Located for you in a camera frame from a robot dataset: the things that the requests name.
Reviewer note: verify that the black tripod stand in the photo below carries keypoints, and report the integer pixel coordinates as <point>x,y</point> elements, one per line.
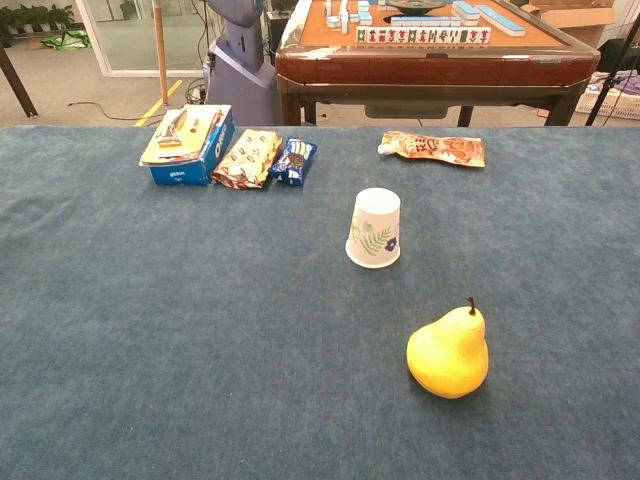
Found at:
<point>607,82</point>

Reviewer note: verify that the white plastic basket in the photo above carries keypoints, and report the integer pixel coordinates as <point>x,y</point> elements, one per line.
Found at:
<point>612,105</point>

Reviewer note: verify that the wooden pole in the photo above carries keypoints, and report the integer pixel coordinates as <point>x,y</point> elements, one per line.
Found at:
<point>160,50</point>

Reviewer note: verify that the brown mahjong table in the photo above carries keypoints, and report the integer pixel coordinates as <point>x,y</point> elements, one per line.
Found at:
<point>430,67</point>

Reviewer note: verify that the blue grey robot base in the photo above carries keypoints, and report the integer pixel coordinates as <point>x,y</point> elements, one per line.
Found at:
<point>242,75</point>

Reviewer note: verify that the red white snack packet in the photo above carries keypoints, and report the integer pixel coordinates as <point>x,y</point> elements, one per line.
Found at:
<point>247,157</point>

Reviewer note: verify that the cardboard box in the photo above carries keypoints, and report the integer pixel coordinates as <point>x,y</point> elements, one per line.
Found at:
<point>575,20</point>

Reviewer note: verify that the row of green plants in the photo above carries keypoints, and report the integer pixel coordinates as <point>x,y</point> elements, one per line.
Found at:
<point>35,17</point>

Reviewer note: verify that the small blue Oreo packet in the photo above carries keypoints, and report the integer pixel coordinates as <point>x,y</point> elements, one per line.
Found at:
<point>294,162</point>

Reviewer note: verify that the orange spout pouch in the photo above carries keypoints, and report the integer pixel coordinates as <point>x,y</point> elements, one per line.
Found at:
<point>440,149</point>

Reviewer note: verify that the green bag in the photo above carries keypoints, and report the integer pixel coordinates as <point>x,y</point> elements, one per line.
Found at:
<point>67,40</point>

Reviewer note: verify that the white floral paper cup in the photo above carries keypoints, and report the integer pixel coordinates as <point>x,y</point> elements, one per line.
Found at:
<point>375,225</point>

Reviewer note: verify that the black table leg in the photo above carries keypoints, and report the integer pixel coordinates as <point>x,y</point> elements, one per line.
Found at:
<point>20,90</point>

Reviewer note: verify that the blue Oreo cookie box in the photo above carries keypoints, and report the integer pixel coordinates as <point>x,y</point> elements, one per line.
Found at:
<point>217,150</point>

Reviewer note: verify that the face-up mahjong tile row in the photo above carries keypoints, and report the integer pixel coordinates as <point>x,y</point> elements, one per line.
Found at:
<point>425,35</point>

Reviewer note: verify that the blue felt table cover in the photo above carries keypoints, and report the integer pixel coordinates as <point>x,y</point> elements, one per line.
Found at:
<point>200,325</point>

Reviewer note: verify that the razor blister pack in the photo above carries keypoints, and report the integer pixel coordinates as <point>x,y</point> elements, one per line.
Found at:
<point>175,132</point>

